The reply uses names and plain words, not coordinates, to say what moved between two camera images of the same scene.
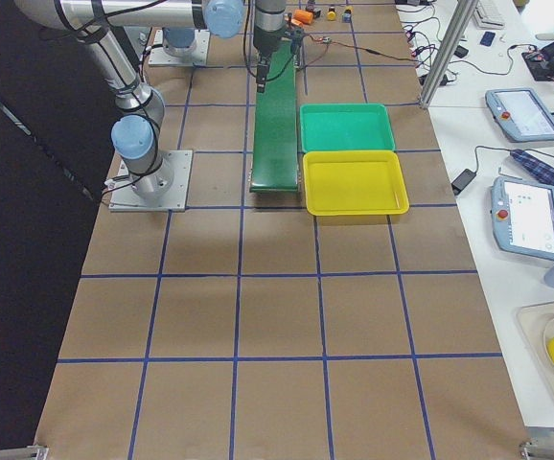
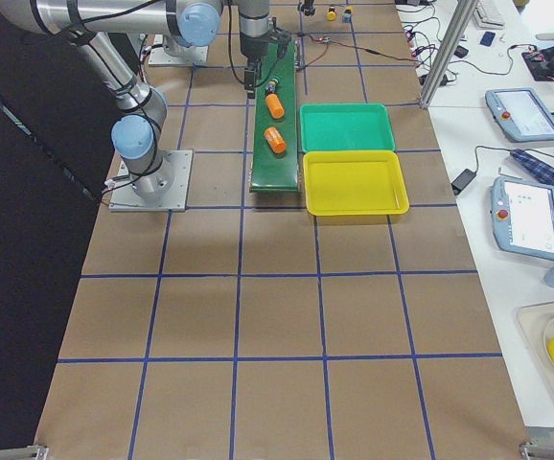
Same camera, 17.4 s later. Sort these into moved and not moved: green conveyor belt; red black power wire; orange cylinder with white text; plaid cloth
Moved: orange cylinder with white text
Not moved: plaid cloth; red black power wire; green conveyor belt
